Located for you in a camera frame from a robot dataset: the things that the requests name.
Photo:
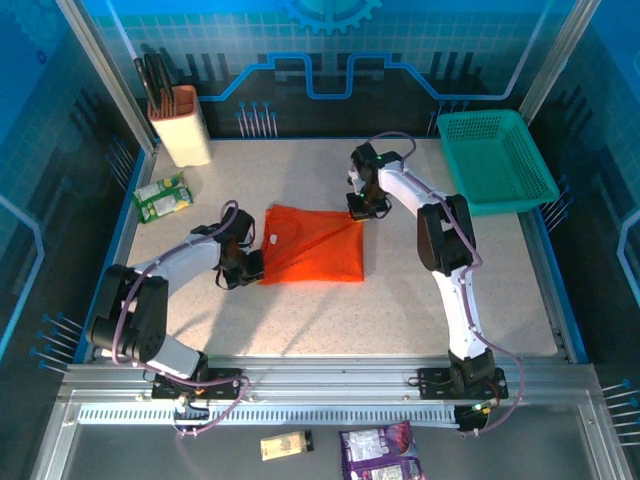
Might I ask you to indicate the orange t-shirt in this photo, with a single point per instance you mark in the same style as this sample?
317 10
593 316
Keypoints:
315 250

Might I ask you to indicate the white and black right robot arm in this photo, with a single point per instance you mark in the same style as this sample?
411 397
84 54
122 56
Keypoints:
400 185

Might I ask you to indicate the green snack packet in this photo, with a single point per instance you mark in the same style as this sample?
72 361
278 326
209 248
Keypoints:
162 197

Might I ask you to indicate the teal plastic basket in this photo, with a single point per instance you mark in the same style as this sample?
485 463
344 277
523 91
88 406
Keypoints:
485 160

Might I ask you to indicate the beige knife block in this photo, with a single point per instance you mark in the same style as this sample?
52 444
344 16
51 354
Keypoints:
182 130

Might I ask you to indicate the purple snack packet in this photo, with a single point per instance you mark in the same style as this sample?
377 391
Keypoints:
380 450

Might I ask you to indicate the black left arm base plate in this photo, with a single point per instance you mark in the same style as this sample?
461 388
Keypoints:
225 385

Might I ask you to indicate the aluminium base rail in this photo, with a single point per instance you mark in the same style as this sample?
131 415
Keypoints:
330 375

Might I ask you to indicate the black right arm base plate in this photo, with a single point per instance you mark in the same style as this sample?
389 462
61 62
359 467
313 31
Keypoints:
432 382

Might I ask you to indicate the aluminium frame post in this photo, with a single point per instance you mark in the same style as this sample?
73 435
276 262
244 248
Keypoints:
100 70
555 60

